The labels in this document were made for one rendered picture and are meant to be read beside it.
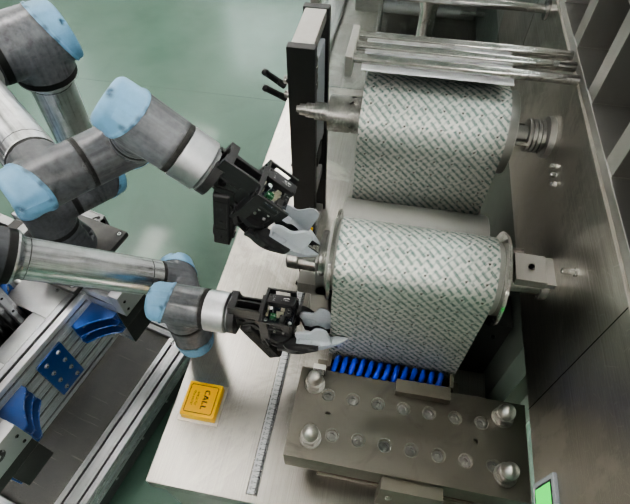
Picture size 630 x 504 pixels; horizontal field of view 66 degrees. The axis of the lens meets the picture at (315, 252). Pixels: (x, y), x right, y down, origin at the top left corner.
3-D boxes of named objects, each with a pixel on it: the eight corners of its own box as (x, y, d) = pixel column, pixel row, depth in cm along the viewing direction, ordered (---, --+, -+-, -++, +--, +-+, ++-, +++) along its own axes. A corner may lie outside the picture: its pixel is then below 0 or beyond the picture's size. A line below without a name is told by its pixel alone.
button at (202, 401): (192, 384, 102) (190, 379, 100) (225, 390, 101) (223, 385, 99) (181, 417, 97) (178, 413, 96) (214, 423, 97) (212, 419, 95)
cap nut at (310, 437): (302, 425, 84) (301, 416, 80) (323, 429, 83) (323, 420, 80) (297, 446, 81) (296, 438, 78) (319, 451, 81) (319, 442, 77)
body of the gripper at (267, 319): (291, 329, 80) (221, 317, 81) (293, 352, 87) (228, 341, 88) (301, 290, 85) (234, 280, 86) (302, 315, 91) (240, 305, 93)
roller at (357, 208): (345, 226, 100) (348, 183, 90) (472, 244, 97) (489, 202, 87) (335, 273, 93) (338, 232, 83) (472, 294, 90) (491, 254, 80)
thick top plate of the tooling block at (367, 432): (302, 378, 95) (302, 365, 90) (513, 416, 90) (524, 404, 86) (284, 464, 85) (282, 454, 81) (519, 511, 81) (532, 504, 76)
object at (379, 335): (329, 351, 93) (332, 299, 78) (454, 373, 90) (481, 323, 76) (328, 354, 93) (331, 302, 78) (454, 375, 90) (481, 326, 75)
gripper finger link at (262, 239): (287, 258, 72) (239, 224, 68) (281, 262, 73) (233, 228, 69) (295, 234, 75) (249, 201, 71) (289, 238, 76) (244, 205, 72)
